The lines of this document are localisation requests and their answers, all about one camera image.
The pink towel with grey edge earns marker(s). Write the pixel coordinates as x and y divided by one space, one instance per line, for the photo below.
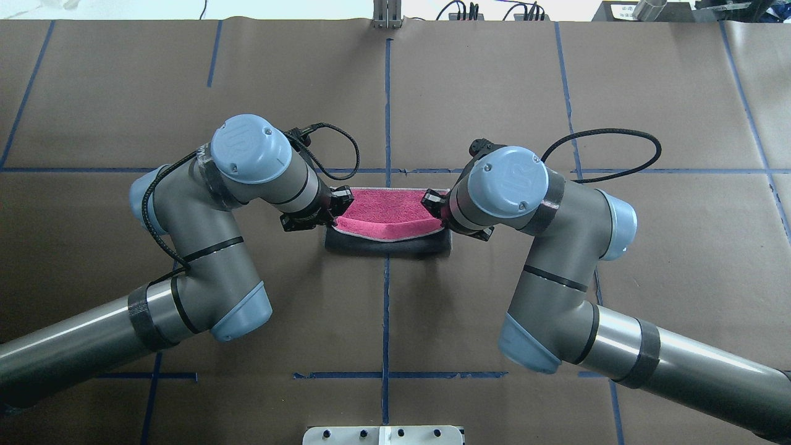
387 215

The black box with label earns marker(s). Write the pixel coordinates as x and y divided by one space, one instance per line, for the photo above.
643 11

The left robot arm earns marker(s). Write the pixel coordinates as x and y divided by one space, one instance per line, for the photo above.
187 208

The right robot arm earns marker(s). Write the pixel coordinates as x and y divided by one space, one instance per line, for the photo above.
550 321

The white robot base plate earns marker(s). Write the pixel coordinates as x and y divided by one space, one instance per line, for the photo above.
385 434

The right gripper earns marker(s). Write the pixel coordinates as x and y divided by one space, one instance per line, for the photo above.
446 212

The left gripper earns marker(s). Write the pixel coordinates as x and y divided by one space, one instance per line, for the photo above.
324 206

